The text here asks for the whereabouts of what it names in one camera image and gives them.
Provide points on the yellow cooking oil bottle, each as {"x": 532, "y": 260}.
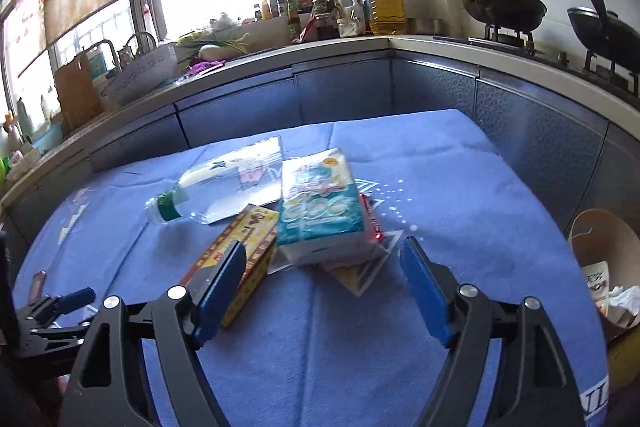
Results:
{"x": 387, "y": 7}

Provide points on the gas stove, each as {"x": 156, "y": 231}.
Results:
{"x": 525, "y": 42}

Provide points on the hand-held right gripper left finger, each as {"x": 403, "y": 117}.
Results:
{"x": 220, "y": 287}

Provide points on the yellow and red box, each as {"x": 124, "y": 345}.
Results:
{"x": 250, "y": 232}

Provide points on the green onions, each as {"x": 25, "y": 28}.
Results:
{"x": 210, "y": 41}

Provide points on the embossed steel kitchen cabinet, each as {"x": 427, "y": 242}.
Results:
{"x": 350, "y": 92}

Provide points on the small brown packet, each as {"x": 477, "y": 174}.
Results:
{"x": 38, "y": 284}

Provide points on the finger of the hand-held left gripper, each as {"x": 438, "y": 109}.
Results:
{"x": 75, "y": 297}
{"x": 50, "y": 337}

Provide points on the beige wastebasket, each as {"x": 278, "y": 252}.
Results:
{"x": 585, "y": 237}

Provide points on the white plastic jug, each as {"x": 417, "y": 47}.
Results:
{"x": 348, "y": 14}

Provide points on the black wok with lid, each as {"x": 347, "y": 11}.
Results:
{"x": 600, "y": 32}

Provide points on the white basin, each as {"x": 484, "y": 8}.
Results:
{"x": 140, "y": 77}

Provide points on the beige paper card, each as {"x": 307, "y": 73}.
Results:
{"x": 360, "y": 279}

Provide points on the white radish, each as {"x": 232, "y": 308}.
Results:
{"x": 215, "y": 51}

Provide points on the row of condiment bottles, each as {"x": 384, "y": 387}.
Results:
{"x": 295, "y": 17}

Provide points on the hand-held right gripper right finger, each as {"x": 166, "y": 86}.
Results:
{"x": 425, "y": 292}

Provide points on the teal tissue pack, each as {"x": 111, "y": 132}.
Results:
{"x": 315, "y": 207}

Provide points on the crumpled white tissue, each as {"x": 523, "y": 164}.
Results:
{"x": 625, "y": 302}

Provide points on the brown cutting board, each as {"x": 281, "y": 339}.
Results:
{"x": 75, "y": 97}

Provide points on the white printed carton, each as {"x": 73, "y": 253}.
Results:
{"x": 597, "y": 287}

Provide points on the steel faucet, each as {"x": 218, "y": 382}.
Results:
{"x": 142, "y": 38}

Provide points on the clear plastic water bottle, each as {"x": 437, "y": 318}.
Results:
{"x": 200, "y": 187}

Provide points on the purple plastic bag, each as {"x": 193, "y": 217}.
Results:
{"x": 205, "y": 67}

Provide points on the blue cloth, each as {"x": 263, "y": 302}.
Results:
{"x": 350, "y": 332}

